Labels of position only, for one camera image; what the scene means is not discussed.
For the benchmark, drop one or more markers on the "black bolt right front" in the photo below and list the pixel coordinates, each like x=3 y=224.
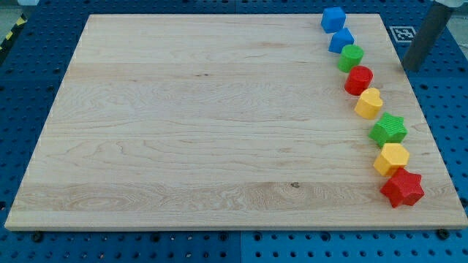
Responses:
x=443 y=234

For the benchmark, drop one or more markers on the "red cylinder block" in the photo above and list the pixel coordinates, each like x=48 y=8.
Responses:
x=358 y=80

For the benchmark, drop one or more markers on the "green star block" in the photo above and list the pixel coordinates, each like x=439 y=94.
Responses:
x=388 y=129

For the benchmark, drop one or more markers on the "blue cube block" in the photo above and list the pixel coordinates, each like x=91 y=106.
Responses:
x=333 y=19

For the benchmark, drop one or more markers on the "black bolt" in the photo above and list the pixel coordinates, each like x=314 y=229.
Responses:
x=37 y=237
x=443 y=234

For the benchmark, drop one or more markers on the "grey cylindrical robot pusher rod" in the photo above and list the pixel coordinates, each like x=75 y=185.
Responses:
x=431 y=28

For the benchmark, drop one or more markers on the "black bolt left front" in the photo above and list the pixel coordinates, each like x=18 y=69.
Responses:
x=37 y=237

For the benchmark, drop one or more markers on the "yellow hexagon block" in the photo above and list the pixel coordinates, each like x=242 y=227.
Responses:
x=392 y=157

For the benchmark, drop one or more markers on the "white fiducial marker tag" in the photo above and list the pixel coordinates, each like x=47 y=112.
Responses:
x=403 y=34

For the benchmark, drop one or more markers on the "light wooden board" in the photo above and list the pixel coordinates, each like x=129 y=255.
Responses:
x=224 y=122

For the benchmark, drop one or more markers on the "red star block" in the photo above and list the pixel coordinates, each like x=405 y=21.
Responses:
x=403 y=188

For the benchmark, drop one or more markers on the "green cylinder block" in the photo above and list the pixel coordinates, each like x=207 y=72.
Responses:
x=351 y=55

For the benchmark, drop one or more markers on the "yellow heart block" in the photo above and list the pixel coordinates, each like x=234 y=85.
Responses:
x=369 y=103

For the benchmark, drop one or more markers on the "yellow black hazard tape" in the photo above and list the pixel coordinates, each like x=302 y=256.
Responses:
x=14 y=32

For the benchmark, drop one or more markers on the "blue triangular block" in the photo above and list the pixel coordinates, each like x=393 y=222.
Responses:
x=340 y=39

